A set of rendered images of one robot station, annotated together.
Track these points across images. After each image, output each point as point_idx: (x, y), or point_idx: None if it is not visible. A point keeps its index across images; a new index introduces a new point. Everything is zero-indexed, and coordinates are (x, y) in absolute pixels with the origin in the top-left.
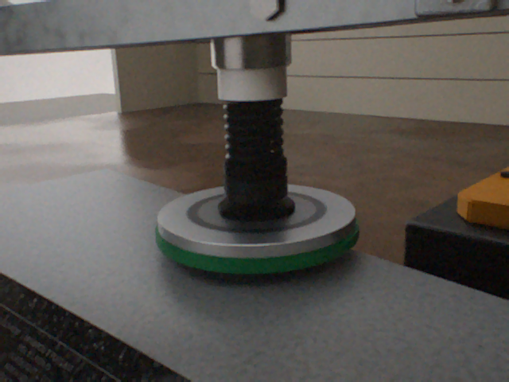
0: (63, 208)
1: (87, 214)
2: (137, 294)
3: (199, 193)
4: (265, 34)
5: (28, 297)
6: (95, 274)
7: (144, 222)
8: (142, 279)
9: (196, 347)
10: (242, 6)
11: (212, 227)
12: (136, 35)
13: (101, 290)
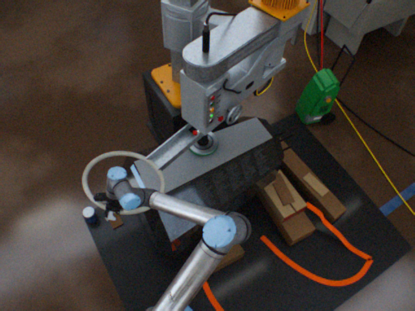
0: (166, 170)
1: (172, 166)
2: (212, 161)
3: (190, 146)
4: None
5: (205, 173)
6: (203, 165)
7: (182, 157)
8: (207, 160)
9: (227, 157)
10: None
11: (208, 148)
12: (200, 138)
13: (209, 164)
